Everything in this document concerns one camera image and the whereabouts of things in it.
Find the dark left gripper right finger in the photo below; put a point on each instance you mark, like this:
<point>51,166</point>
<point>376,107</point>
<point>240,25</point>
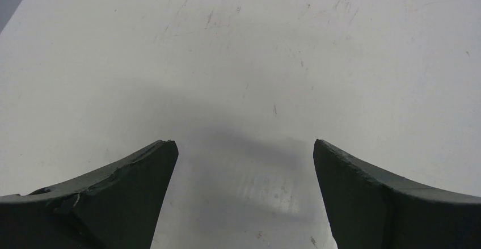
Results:
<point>369,207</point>

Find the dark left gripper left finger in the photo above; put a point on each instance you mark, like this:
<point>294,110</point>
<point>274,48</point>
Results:
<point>115,206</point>

